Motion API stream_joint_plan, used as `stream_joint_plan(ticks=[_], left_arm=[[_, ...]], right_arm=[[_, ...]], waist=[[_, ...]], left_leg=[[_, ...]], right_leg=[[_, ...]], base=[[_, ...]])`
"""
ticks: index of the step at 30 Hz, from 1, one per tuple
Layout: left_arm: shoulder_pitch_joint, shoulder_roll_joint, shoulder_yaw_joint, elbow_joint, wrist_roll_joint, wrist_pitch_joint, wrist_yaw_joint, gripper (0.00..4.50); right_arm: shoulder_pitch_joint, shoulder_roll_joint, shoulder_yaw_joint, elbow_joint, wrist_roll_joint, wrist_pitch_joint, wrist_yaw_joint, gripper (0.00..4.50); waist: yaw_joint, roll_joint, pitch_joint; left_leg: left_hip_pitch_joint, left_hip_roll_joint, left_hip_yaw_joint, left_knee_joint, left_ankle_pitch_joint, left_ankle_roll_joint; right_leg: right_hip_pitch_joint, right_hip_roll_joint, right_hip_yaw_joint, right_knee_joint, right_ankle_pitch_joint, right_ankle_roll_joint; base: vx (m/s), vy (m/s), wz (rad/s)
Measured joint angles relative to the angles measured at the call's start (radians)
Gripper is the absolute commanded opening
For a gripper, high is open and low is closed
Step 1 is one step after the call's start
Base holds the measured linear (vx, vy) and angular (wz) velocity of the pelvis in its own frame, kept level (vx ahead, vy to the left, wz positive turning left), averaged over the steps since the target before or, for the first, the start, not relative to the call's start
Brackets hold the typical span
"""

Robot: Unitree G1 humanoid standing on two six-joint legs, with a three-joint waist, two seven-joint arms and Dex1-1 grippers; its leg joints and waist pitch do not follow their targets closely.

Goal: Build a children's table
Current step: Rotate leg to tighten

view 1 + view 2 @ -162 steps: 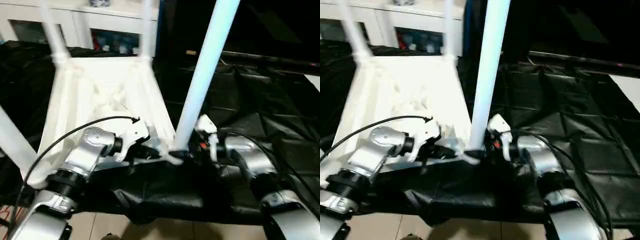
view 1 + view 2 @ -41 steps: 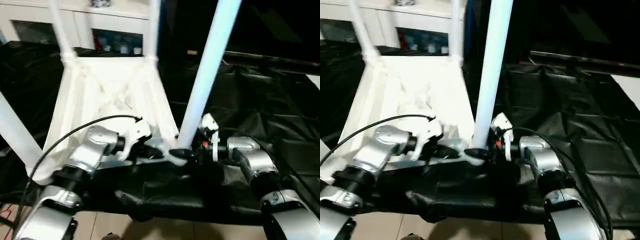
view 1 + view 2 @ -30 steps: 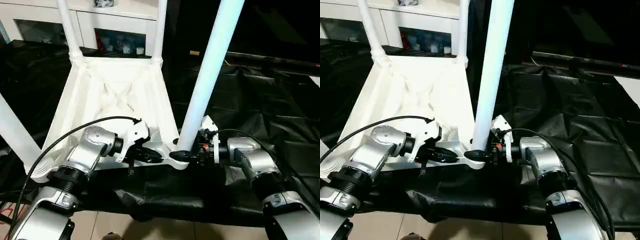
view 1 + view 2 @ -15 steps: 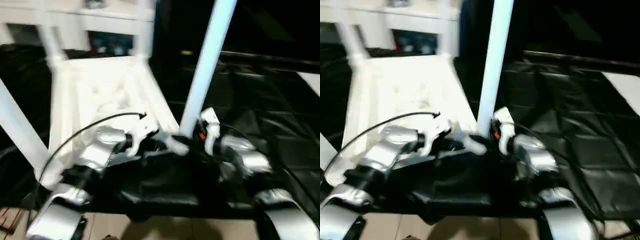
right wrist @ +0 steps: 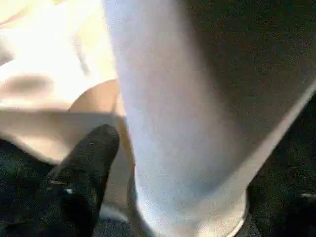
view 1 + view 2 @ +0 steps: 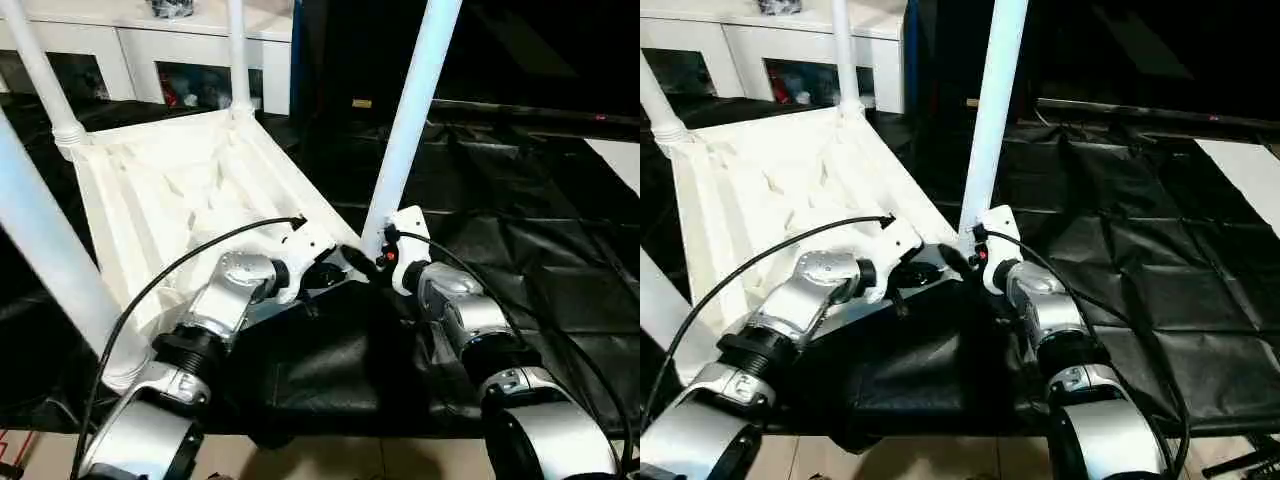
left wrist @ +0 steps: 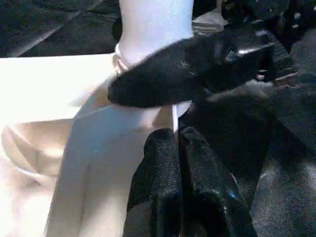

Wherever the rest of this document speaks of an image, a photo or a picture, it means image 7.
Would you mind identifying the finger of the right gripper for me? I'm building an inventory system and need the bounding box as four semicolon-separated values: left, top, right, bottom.
107;33;275;109
112;19;124;40

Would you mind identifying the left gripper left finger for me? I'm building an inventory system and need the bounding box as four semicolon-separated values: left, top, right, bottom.
125;128;185;237

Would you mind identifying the white plastic table leg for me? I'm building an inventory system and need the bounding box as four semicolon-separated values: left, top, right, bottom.
115;0;197;75

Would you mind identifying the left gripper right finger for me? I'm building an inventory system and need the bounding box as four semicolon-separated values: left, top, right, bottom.
178;126;257;237

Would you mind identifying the white plastic table top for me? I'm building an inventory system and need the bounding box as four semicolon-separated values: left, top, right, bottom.
0;53;193;237

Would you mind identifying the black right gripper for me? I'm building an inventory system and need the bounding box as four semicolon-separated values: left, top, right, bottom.
221;0;316;80

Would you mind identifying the black mat cloth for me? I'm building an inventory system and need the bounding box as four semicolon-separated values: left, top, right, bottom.
0;0;316;237

